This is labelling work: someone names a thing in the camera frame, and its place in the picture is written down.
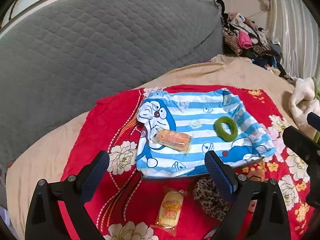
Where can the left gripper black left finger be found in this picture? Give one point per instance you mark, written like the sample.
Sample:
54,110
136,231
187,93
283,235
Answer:
45,220

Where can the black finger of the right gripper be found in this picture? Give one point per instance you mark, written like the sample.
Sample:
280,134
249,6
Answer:
314,120
302,145

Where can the leopard print scrunchie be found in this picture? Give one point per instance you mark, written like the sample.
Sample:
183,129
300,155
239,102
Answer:
206,192

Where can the yellow rice cracker pack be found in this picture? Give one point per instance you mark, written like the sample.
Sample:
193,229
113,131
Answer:
170,211

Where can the orange biscuit pack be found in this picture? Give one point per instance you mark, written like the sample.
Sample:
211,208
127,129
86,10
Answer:
174,140

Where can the beige sheer scrunchie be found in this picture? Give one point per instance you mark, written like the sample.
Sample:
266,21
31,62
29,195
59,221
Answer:
255,179

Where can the red blue egg toy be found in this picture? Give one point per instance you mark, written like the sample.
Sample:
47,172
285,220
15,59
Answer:
210,234

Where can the white green fleece blanket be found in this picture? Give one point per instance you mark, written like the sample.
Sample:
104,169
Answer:
305,100

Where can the red floral blanket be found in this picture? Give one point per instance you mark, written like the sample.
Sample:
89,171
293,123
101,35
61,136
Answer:
125,206

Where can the white satin curtain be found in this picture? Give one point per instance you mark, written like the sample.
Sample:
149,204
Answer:
292,26

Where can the pile of clothes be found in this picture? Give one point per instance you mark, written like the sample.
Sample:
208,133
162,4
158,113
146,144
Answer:
243,38

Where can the blue striped cartoon cloth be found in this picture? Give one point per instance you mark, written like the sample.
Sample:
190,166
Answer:
217,121

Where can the grey quilted headboard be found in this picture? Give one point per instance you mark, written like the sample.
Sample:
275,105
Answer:
59,61

